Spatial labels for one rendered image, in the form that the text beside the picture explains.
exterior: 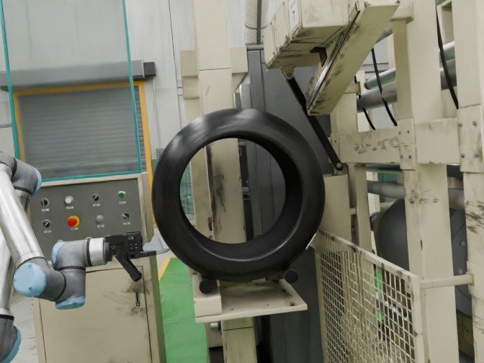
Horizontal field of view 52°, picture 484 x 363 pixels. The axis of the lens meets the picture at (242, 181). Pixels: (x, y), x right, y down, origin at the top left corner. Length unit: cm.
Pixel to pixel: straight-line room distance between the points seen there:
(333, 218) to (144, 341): 108
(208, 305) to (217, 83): 85
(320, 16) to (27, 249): 109
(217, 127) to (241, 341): 93
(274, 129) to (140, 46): 968
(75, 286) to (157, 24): 984
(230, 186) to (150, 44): 933
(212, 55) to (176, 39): 915
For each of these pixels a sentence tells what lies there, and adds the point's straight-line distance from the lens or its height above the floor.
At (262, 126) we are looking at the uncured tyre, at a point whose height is 140.
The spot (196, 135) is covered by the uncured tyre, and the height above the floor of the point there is 139.
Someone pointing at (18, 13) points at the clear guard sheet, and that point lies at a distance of 253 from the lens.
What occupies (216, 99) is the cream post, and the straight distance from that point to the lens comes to 195.
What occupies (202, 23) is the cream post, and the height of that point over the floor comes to 183.
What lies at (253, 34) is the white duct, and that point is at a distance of 256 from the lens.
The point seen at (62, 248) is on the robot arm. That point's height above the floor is 106.
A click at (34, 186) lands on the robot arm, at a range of 205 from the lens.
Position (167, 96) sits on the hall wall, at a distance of 1084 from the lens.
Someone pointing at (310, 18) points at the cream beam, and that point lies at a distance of 141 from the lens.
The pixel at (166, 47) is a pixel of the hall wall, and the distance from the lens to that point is 1110.
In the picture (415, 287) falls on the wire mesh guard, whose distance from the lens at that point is 122.
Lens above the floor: 131
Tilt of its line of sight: 3 degrees down
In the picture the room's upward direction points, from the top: 5 degrees counter-clockwise
